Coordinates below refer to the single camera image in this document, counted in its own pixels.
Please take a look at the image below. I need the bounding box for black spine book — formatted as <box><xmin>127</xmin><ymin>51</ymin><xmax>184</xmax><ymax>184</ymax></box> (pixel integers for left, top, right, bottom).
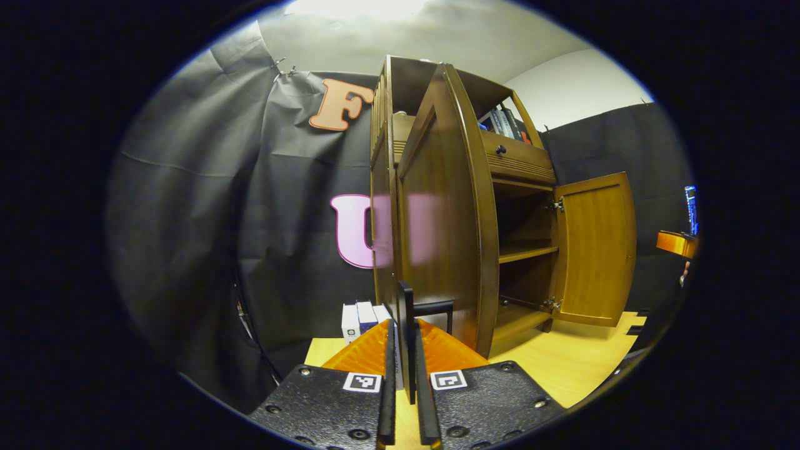
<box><xmin>502</xmin><ymin>105</ymin><xmax>529</xmax><ymax>143</ymax></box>

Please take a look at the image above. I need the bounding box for black door handle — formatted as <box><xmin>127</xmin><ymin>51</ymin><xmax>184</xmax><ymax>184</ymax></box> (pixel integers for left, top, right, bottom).
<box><xmin>398</xmin><ymin>281</ymin><xmax>455</xmax><ymax>405</ymax></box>

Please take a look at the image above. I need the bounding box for wooden double-door shoe cabinet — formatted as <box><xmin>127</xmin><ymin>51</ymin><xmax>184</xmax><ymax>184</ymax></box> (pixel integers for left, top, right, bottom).
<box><xmin>369</xmin><ymin>55</ymin><xmax>563</xmax><ymax>360</ymax></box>

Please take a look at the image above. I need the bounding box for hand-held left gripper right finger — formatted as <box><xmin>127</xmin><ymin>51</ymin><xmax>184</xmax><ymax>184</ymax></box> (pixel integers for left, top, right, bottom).
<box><xmin>414</xmin><ymin>317</ymin><xmax>566</xmax><ymax>450</ymax></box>

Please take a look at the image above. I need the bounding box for blue product box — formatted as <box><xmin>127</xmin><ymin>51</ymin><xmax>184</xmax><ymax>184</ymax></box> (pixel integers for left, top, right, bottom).
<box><xmin>356</xmin><ymin>301</ymin><xmax>379</xmax><ymax>335</ymax></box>

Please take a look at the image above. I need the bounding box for black cable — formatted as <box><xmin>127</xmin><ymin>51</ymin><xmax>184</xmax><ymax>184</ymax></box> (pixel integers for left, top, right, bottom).
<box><xmin>234</xmin><ymin>281</ymin><xmax>281</xmax><ymax>385</ymax></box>

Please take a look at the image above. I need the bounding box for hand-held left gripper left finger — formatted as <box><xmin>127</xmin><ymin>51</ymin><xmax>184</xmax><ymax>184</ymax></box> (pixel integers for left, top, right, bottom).
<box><xmin>249</xmin><ymin>319</ymin><xmax>397</xmax><ymax>450</ymax></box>

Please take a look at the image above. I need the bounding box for black backdrop cloth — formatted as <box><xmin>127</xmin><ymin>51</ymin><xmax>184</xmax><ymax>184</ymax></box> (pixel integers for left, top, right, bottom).
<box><xmin>106</xmin><ymin>19</ymin><xmax>694</xmax><ymax>413</ymax></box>

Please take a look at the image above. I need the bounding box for wooden cabinet shelf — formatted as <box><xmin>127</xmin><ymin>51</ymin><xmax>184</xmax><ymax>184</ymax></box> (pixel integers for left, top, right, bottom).
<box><xmin>498</xmin><ymin>244</ymin><xmax>559</xmax><ymax>264</ymax></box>

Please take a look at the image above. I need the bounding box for wooden shoe cabinet door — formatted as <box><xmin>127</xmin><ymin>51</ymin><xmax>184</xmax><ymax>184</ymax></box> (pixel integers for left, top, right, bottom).
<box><xmin>550</xmin><ymin>172</ymin><xmax>638</xmax><ymax>328</ymax></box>
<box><xmin>395</xmin><ymin>62</ymin><xmax>501</xmax><ymax>360</ymax></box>

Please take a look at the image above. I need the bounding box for blue lit screen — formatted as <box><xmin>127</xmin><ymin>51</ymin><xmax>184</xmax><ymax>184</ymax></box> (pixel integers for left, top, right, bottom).
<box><xmin>684</xmin><ymin>185</ymin><xmax>699</xmax><ymax>237</ymax></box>

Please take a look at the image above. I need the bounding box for wooden cabinet drawer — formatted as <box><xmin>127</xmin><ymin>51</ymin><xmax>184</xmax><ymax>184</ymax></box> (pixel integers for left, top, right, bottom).
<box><xmin>392</xmin><ymin>112</ymin><xmax>557</xmax><ymax>186</ymax></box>

